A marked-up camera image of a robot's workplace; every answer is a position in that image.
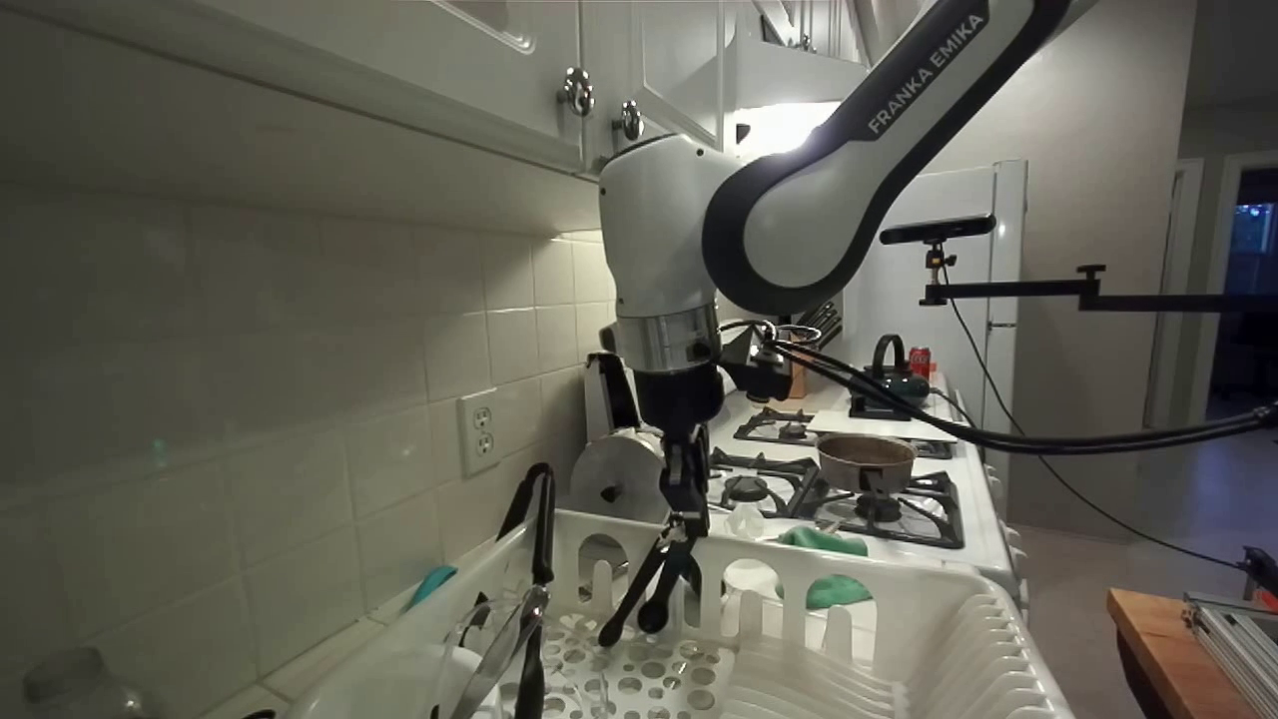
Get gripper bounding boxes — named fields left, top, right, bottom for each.
left=635, top=363, right=727, bottom=536

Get black measuring spoon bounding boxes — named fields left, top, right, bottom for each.
left=637, top=534, right=702, bottom=636
left=597, top=521, right=692, bottom=648

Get round silver lid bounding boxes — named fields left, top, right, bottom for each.
left=568, top=426, right=671, bottom=523

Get stove burner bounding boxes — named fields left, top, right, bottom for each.
left=709, top=447, right=822, bottom=520
left=797, top=467, right=966, bottom=551
left=733, top=405, right=818, bottom=446

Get black and silver tongs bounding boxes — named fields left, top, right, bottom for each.
left=439, top=461, right=558, bottom=719

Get small metal pan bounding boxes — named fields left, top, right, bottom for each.
left=815, top=431, right=919, bottom=496

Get green cloth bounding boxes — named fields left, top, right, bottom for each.
left=777, top=525, right=874, bottom=611

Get knife block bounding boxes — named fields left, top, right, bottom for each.
left=777, top=299, right=846, bottom=401

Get white board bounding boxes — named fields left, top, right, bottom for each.
left=805, top=408, right=961, bottom=446

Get black kettle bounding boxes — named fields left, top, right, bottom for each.
left=848, top=334, right=932, bottom=421

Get white plastic dish rack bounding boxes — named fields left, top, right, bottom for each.
left=280, top=507, right=1075, bottom=719

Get glass lid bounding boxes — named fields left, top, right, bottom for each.
left=429, top=587, right=552, bottom=719

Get teal utensil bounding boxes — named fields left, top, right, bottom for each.
left=406, top=565, right=459, bottom=611

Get white gas stove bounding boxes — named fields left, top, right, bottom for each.
left=689, top=371, right=1031, bottom=604

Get white refrigerator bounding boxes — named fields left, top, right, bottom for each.
left=844, top=159, right=1030, bottom=500

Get narrow cabinet door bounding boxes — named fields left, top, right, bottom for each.
left=583, top=0, right=727, bottom=177

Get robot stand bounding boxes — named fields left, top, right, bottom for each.
left=1105, top=544, right=1278, bottom=719

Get large cabinet door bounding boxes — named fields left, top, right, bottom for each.
left=0, top=0, right=587, bottom=178

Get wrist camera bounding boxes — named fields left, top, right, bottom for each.
left=721, top=322, right=797, bottom=403

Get wall socket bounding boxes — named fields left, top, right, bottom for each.
left=456, top=388, right=503, bottom=479

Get black cable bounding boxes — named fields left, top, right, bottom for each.
left=937, top=288, right=1251, bottom=572

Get camera on mount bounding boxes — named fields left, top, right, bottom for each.
left=878, top=213, right=1278, bottom=317

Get white wall cabinet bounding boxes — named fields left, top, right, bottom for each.
left=0, top=0, right=872, bottom=241

